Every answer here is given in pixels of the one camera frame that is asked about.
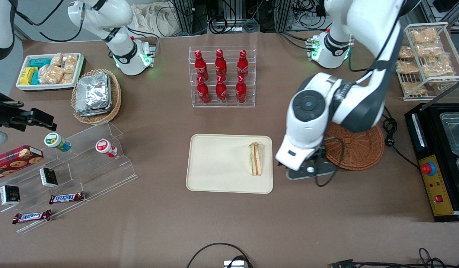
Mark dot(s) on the red emergency stop button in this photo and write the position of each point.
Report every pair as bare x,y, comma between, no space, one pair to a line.
428,168

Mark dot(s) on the teal snack packet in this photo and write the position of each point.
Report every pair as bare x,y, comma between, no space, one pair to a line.
35,78
40,62

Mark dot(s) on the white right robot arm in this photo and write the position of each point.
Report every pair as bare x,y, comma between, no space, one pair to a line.
102,15

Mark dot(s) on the brown wicker basket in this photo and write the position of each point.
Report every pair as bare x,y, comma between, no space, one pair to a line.
359,149

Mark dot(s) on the green lid snack cup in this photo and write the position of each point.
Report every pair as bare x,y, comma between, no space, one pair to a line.
54,140

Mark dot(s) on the red tartan cookie box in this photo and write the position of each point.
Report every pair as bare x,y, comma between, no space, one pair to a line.
13,160

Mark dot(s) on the foil wrapped packet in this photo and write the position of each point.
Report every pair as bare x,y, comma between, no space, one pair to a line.
91,89
91,112

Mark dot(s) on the Snickers chocolate bar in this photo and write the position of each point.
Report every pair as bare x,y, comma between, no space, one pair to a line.
32,216
67,198

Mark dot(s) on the light wicker basket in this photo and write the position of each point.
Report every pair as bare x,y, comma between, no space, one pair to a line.
115,96

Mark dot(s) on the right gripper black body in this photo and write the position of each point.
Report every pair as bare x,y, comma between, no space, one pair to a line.
1,110

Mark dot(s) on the dark green tea box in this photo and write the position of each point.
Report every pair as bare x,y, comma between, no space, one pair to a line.
9,195
48,177

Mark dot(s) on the small silver device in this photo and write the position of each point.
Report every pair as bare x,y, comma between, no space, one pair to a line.
235,264

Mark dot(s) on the clear acrylic bottle rack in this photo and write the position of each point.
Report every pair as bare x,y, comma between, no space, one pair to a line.
231,56

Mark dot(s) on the cream plastic tray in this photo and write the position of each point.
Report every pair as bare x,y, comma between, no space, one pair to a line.
218,163

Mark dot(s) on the clear acrylic stepped shelf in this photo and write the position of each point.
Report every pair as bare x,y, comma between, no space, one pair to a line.
102,175

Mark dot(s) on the grey metal bar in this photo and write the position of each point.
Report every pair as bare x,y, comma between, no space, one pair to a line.
449,90

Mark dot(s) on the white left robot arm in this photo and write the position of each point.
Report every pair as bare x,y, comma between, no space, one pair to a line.
311,108

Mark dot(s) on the red lid snack cup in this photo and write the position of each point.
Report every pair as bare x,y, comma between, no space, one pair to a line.
104,147

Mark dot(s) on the white snack bin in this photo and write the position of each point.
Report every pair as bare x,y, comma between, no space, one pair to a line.
80,70

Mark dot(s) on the white cloth bag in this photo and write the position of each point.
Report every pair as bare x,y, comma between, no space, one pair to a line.
155,18

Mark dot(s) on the plastic sandwich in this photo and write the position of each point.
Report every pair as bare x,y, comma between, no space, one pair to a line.
255,160

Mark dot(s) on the yellow snack packet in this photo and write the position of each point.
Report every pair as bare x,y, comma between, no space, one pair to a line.
27,76

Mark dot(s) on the clear fried snack bag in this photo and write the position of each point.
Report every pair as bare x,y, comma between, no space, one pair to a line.
405,53
423,36
407,67
413,88
429,50
437,67

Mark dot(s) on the clear rice cracker bag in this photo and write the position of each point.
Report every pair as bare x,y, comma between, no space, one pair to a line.
50,74
56,59
67,78
70,63

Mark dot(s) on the red cola bottle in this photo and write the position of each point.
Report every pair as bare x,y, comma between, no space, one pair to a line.
203,93
241,91
221,92
220,66
242,65
201,67

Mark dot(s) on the black yellow heating machine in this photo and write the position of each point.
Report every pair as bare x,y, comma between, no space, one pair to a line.
434,141

